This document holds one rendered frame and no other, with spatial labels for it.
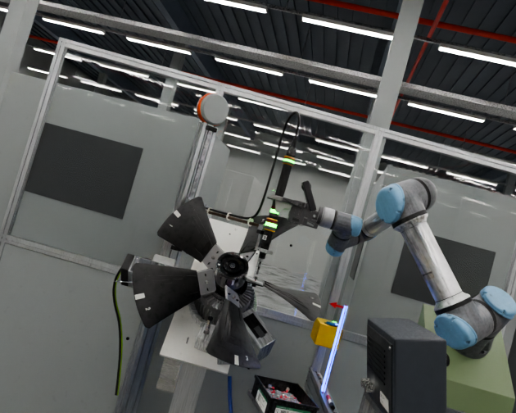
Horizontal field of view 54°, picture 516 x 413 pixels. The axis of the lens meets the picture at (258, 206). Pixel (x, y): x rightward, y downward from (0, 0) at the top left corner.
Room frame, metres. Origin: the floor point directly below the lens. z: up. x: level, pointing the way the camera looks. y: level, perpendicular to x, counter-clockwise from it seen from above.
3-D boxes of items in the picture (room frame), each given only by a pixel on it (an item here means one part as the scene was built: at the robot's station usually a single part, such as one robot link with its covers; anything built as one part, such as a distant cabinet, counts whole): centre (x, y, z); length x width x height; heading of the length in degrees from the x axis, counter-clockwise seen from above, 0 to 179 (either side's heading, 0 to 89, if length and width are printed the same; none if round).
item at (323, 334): (2.19, -0.43, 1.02); 0.16 x 0.10 x 0.11; 0
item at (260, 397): (1.72, -0.26, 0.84); 0.22 x 0.17 x 0.07; 14
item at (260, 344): (1.92, -0.12, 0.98); 0.20 x 0.16 x 0.20; 0
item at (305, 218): (1.89, -0.18, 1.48); 0.12 x 0.08 x 0.09; 90
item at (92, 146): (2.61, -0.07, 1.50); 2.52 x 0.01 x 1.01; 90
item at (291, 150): (1.89, -0.07, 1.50); 0.04 x 0.04 x 0.46
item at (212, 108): (2.49, 0.34, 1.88); 0.17 x 0.15 x 0.16; 90
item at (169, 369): (2.23, 0.16, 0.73); 0.15 x 0.09 x 0.22; 0
